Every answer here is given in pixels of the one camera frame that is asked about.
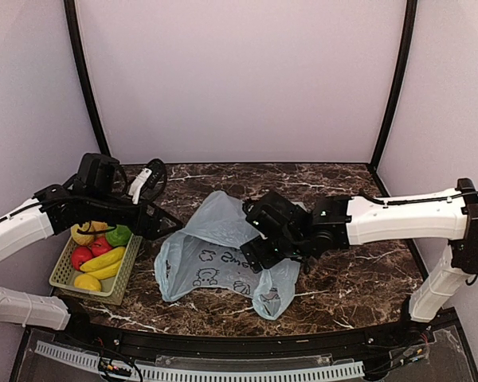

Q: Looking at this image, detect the yellow banana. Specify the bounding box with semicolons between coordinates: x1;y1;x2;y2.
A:
87;260;122;280
80;247;126;273

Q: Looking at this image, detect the lower yellow banana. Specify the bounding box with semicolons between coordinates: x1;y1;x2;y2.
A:
87;260;122;280

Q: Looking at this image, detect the red apple right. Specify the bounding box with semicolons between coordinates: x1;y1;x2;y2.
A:
90;236;113;257

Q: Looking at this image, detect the yellow lemon in basket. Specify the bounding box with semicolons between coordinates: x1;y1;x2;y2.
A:
73;274;102;292

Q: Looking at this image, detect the left black frame post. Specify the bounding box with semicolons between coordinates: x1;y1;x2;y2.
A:
64;0;111;156

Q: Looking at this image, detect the right black frame post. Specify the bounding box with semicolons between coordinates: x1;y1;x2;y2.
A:
369;0;418;172

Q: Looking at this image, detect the red apple left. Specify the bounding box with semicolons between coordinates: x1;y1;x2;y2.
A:
71;246;93;271

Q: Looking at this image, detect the green fruit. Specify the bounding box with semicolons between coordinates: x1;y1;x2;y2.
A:
105;224;131;247

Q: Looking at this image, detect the light blue plastic bag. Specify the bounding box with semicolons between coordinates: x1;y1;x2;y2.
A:
154;191;300;321

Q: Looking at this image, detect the yellow bumpy fruit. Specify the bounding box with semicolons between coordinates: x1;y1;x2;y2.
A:
70;222;95;247

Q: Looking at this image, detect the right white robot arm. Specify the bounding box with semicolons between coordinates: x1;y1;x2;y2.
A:
240;178;478;345

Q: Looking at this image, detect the black front table rail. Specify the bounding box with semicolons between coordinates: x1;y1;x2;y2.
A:
55;314;434;363

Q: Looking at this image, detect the black frame post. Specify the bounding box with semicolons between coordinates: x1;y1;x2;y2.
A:
369;0;418;172
64;0;111;156

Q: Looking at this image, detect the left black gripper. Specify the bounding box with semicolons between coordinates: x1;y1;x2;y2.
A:
87;190;183;241

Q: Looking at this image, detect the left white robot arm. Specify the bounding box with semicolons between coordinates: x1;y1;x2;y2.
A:
0;153;183;347

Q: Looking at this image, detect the white slotted cable duct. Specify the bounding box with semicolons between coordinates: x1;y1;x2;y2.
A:
35;341;365;382

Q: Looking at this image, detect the upper yellow banana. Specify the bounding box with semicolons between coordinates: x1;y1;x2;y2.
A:
80;247;126;273

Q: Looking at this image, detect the orange fruit in basket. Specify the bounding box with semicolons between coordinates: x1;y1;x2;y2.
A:
91;221;108;236

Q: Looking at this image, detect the green perforated plastic basket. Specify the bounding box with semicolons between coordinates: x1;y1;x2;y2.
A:
49;235;142;306

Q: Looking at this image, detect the red apple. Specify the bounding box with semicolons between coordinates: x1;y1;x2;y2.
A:
71;246;93;271
90;236;113;257

